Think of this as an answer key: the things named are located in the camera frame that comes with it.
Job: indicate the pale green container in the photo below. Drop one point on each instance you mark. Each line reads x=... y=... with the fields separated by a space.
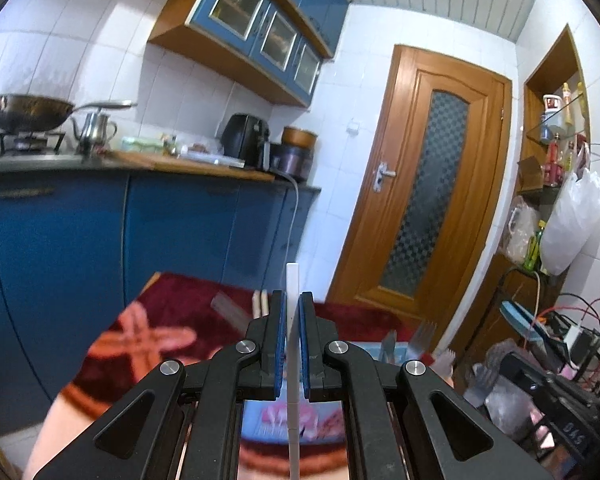
x=141 y=145

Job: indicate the blue wall cabinets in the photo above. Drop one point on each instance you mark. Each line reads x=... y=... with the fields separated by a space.
x=260 y=20

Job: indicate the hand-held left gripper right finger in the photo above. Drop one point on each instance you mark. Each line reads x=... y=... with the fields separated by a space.
x=304 y=350

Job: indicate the gas stove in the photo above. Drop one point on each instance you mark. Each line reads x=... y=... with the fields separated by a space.
x=30 y=142

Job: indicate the light blue utensil box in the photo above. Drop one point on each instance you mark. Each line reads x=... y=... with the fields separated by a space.
x=260 y=420

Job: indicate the wall socket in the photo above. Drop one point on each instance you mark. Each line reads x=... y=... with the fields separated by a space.
x=353 y=127

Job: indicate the blue base cabinets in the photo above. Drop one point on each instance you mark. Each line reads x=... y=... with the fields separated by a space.
x=80 y=240

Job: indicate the metal knife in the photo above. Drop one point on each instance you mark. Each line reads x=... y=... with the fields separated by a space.
x=387 y=347

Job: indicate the white plastic fork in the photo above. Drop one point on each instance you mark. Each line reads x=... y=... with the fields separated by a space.
x=444 y=360

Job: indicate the dark wok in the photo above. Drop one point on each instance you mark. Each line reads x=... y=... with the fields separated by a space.
x=30 y=112

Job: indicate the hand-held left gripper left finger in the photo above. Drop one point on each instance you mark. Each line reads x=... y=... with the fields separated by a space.
x=281 y=350

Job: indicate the brown pot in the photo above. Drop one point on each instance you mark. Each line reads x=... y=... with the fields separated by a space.
x=299 y=137

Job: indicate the blue ribbed board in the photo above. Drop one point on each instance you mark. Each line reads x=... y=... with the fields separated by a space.
x=517 y=315

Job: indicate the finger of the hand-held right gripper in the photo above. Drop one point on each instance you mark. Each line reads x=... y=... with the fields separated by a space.
x=522 y=370

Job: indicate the wooden wall niche shelf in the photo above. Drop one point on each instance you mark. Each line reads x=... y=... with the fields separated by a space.
x=535 y=110

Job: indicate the red and peach printed blanket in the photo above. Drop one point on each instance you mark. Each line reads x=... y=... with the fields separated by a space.
x=145 y=340

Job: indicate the black air fryer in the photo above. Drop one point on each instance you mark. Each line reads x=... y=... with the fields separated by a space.
x=242 y=140

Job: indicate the white plastic bag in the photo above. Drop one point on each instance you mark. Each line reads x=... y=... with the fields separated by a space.
x=575 y=225

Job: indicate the black metal rack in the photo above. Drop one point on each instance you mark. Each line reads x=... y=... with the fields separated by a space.
x=510 y=280

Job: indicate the wooden door with glass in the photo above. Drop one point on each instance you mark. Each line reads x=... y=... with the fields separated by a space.
x=420 y=200

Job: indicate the green bottle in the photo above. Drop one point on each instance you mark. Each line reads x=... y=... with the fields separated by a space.
x=535 y=247

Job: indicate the metal kettle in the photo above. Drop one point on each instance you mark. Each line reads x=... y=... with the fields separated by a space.
x=94 y=132

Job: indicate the clear plastic bag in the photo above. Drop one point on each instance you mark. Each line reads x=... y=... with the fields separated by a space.
x=520 y=230

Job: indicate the wooden cutting board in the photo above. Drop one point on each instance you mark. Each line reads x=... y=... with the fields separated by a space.
x=190 y=165

